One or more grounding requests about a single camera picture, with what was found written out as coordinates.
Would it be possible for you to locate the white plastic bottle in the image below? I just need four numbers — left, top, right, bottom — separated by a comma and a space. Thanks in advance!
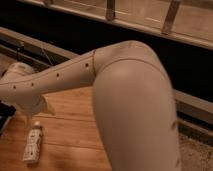
23, 121, 43, 163

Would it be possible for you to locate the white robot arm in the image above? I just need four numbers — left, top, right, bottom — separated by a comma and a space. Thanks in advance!
0, 40, 181, 171

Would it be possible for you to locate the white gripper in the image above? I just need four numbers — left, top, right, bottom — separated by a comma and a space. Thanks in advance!
16, 95, 56, 115

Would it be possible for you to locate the black device at left edge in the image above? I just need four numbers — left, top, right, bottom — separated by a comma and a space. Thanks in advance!
0, 101, 16, 135

